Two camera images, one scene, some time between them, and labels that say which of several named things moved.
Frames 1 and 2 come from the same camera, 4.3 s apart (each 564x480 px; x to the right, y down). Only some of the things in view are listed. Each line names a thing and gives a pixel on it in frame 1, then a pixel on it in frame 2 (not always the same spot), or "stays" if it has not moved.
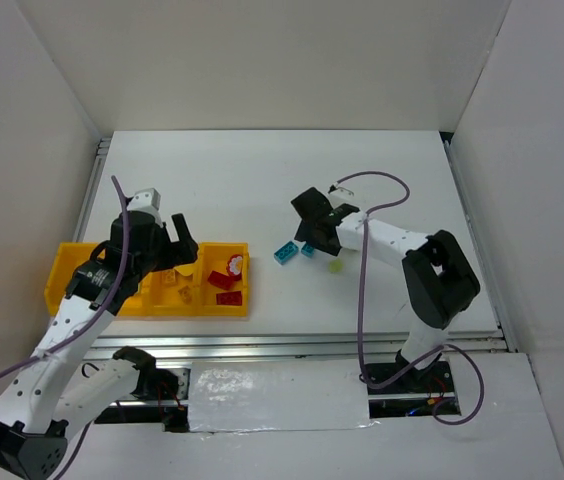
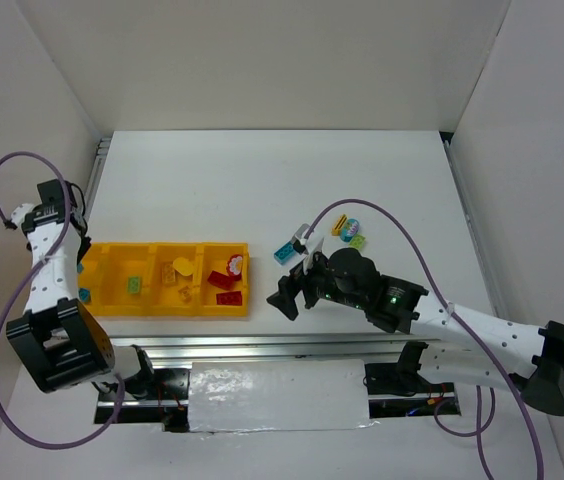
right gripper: [315, 226] → [305, 288]
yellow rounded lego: [186, 269] stays
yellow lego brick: [170, 277] stays
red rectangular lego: [221, 280] stays
